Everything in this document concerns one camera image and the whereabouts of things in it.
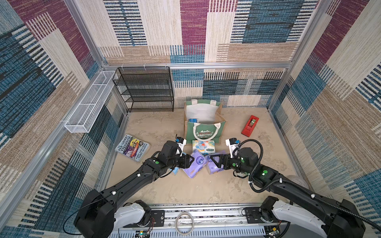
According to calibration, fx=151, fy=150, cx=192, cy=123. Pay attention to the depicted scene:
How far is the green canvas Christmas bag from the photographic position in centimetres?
85

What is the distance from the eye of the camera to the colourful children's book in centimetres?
96

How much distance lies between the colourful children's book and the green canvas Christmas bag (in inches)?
11.0

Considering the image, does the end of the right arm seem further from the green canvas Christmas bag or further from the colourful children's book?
the colourful children's book
